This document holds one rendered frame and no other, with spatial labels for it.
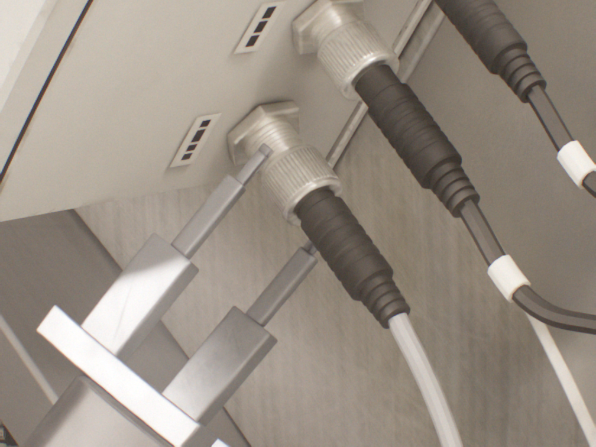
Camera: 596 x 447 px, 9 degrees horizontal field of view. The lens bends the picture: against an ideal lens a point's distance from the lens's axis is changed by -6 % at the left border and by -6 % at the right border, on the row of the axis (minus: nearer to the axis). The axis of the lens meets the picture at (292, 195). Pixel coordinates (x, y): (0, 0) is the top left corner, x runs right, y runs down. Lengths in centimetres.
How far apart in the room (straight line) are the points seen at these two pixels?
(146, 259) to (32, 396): 11
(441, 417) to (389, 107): 7
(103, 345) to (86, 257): 14
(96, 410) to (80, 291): 14
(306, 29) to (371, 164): 6
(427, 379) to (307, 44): 8
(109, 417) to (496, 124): 12
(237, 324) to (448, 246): 5
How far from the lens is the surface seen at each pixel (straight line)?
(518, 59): 78
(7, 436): 634
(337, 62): 82
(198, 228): 82
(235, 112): 84
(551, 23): 82
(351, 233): 83
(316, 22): 82
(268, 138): 84
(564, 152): 77
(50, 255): 95
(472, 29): 79
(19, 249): 95
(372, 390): 89
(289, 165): 84
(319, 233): 83
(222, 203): 82
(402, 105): 81
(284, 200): 84
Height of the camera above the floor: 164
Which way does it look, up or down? 8 degrees down
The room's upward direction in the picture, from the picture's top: 3 degrees counter-clockwise
